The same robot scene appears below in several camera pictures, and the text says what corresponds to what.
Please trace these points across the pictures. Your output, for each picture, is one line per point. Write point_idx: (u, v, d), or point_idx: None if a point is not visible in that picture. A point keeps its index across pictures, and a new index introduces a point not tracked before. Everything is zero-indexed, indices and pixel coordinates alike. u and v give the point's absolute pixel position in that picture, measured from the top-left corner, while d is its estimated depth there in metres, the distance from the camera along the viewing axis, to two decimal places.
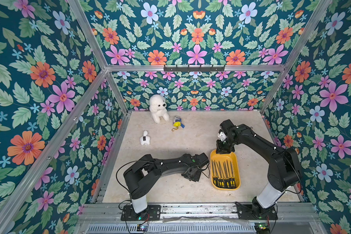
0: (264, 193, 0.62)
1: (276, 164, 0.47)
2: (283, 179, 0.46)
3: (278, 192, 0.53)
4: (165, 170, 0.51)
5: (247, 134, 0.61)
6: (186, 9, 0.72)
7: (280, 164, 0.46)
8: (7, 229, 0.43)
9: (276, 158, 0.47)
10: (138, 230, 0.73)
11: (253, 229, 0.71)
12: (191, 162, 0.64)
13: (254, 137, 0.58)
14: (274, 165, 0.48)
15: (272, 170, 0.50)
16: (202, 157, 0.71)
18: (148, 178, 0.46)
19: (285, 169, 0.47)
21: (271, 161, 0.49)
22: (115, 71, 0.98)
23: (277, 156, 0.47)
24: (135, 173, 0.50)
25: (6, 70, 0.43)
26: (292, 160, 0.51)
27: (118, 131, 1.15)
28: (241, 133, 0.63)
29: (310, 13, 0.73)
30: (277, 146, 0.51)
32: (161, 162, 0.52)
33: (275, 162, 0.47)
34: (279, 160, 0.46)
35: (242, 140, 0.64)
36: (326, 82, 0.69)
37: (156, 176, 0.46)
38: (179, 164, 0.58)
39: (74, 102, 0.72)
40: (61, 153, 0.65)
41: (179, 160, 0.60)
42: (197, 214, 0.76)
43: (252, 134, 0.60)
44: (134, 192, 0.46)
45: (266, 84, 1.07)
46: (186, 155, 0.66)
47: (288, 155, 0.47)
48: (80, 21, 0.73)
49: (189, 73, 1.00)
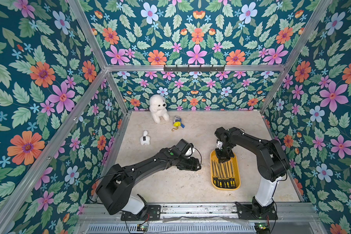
0: (260, 189, 0.63)
1: (262, 155, 0.52)
2: (272, 169, 0.50)
3: (270, 184, 0.56)
4: (138, 175, 0.48)
5: (237, 133, 0.67)
6: (186, 9, 0.72)
7: (266, 153, 0.51)
8: (7, 228, 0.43)
9: (261, 148, 0.51)
10: (138, 230, 0.73)
11: (253, 229, 0.71)
12: (169, 155, 0.61)
13: (243, 135, 0.64)
14: (261, 156, 0.52)
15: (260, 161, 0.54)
16: (181, 145, 0.66)
18: (121, 187, 0.43)
19: (271, 159, 0.51)
21: (257, 152, 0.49)
22: (115, 71, 0.98)
23: (262, 147, 0.52)
24: (107, 187, 0.46)
25: (5, 70, 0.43)
26: (277, 151, 0.55)
27: (117, 131, 1.15)
28: (231, 134, 0.69)
29: (310, 12, 0.73)
30: (262, 139, 0.57)
32: (132, 168, 0.49)
33: (261, 153, 0.52)
34: (264, 150, 0.51)
35: (234, 141, 0.69)
36: (326, 82, 0.69)
37: (128, 184, 0.43)
38: (154, 163, 0.55)
39: (74, 102, 0.72)
40: (61, 152, 0.66)
41: (154, 159, 0.56)
42: (197, 214, 0.76)
43: (241, 133, 0.66)
44: (110, 206, 0.43)
45: (266, 84, 1.07)
46: (163, 150, 0.62)
47: (273, 146, 0.56)
48: (80, 21, 0.73)
49: (189, 73, 1.00)
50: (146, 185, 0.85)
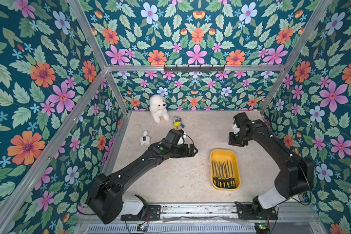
0: (266, 195, 0.62)
1: (287, 173, 0.45)
2: (292, 188, 0.45)
3: (282, 197, 0.52)
4: (126, 181, 0.45)
5: (263, 133, 0.56)
6: (186, 9, 0.72)
7: (293, 172, 0.44)
8: (7, 229, 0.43)
9: (289, 166, 0.44)
10: (138, 230, 0.73)
11: (253, 229, 0.71)
12: (158, 150, 0.58)
13: (269, 137, 0.54)
14: (285, 172, 0.46)
15: (281, 177, 0.48)
16: (171, 137, 0.62)
18: (109, 198, 0.41)
19: (295, 178, 0.44)
21: (283, 167, 0.46)
22: (115, 71, 0.98)
23: (291, 165, 0.44)
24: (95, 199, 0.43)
25: (6, 70, 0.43)
26: (306, 170, 0.47)
27: (118, 131, 1.15)
28: (256, 130, 0.58)
29: (311, 12, 0.73)
30: (294, 154, 0.47)
32: (119, 175, 0.46)
33: (288, 170, 0.44)
34: (293, 168, 0.43)
35: (255, 137, 0.60)
36: (326, 82, 0.69)
37: (116, 193, 0.41)
38: (143, 163, 0.52)
39: (74, 102, 0.72)
40: (61, 152, 0.66)
41: (142, 159, 0.53)
42: (197, 214, 0.76)
43: (268, 133, 0.56)
44: (103, 218, 0.42)
45: (266, 84, 1.07)
46: (152, 147, 0.59)
47: (304, 165, 0.48)
48: (80, 21, 0.73)
49: (189, 73, 1.00)
50: (146, 185, 0.85)
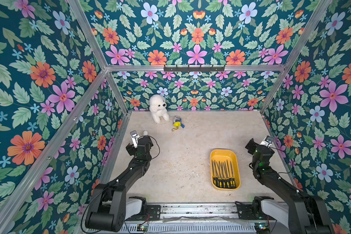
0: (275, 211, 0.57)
1: (296, 208, 0.43)
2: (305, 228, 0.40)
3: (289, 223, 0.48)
4: (126, 181, 0.51)
5: (273, 177, 0.59)
6: (186, 9, 0.72)
7: (302, 206, 0.42)
8: (7, 229, 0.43)
9: (296, 200, 0.43)
10: (138, 230, 0.73)
11: (253, 229, 0.71)
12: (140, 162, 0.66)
13: (279, 180, 0.56)
14: (294, 209, 0.44)
15: (293, 214, 0.45)
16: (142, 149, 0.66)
18: (116, 198, 0.43)
19: (307, 217, 0.41)
21: (290, 203, 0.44)
22: (115, 71, 0.98)
23: (298, 198, 0.44)
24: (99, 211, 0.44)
25: (6, 70, 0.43)
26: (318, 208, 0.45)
27: (117, 131, 1.15)
28: (266, 176, 0.62)
29: (310, 13, 0.73)
30: (300, 190, 0.48)
32: (116, 180, 0.51)
33: (295, 204, 0.44)
34: (300, 202, 0.43)
35: (268, 184, 0.61)
36: (326, 82, 0.69)
37: (122, 191, 0.44)
38: (133, 170, 0.58)
39: (74, 102, 0.72)
40: (61, 152, 0.66)
41: (130, 168, 0.60)
42: (197, 214, 0.76)
43: (277, 177, 0.58)
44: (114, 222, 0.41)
45: (266, 84, 1.07)
46: (132, 161, 0.66)
47: (312, 202, 0.45)
48: (80, 21, 0.73)
49: (189, 73, 1.00)
50: (146, 185, 0.85)
